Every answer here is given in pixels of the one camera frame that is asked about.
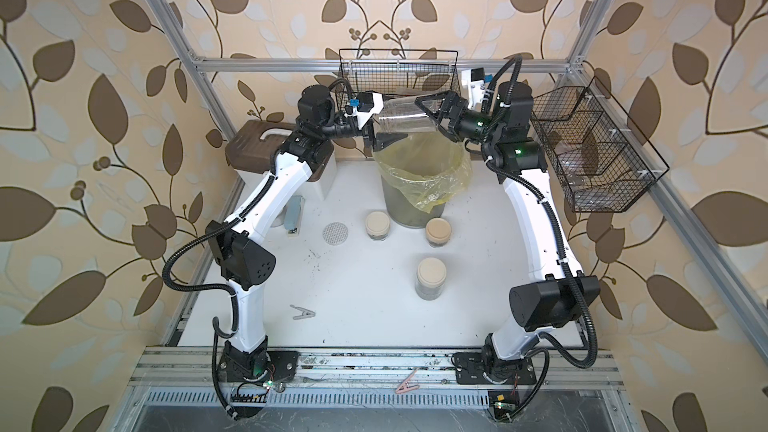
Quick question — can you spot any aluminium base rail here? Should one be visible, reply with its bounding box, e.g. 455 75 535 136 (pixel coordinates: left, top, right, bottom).
128 347 625 409

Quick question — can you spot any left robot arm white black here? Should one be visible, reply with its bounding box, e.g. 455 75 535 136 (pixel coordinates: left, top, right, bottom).
161 85 394 383

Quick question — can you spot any right wire basket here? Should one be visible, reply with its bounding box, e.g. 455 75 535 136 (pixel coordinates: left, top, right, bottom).
531 78 669 213

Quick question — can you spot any jar with beige lid front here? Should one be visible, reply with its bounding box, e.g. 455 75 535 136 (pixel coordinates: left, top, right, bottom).
415 257 447 300

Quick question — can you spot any patterned white jar lid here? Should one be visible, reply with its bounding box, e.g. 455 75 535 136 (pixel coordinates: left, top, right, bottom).
322 222 349 246

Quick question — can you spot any jar with beige lid back-left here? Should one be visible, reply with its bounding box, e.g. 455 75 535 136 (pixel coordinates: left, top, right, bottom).
364 211 391 240

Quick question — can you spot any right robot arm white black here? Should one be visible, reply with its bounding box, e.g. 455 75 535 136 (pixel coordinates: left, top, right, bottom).
415 55 600 384

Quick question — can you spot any mesh trash bin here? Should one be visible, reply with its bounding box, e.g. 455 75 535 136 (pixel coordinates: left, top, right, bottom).
379 131 466 230

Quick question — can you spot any pink clip on rail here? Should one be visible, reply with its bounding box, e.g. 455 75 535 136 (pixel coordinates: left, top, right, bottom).
395 368 420 395

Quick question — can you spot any jar with beige lid back-right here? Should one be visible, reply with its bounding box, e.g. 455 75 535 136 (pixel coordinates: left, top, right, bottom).
425 217 453 247

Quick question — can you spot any brown lidded storage box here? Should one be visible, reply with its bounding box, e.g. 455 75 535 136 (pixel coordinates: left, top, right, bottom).
225 120 337 201

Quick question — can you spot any wire basket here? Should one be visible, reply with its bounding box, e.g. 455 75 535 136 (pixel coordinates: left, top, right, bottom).
531 78 669 213
337 46 461 100

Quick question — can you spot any plastic bag in right basket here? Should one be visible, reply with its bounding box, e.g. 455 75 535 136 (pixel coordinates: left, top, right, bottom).
557 146 638 212

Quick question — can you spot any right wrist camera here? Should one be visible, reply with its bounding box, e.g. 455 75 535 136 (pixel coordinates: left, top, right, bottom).
459 67 493 111

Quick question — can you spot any clear jar with tea leaves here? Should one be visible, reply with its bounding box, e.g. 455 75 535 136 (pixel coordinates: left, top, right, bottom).
373 96 437 134

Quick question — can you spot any back wire basket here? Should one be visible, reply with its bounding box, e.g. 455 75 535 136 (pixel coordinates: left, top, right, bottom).
337 46 461 100

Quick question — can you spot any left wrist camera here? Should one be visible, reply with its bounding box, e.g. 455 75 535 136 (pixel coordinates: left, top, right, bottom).
345 92 384 130

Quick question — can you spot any grey clip on table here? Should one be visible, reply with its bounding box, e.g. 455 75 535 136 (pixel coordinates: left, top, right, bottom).
290 304 316 320

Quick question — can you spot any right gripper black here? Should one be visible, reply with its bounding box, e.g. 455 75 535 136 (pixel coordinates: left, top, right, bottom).
420 93 506 150

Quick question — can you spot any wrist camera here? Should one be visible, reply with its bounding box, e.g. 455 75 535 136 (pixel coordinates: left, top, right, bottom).
345 92 384 130
459 67 493 111

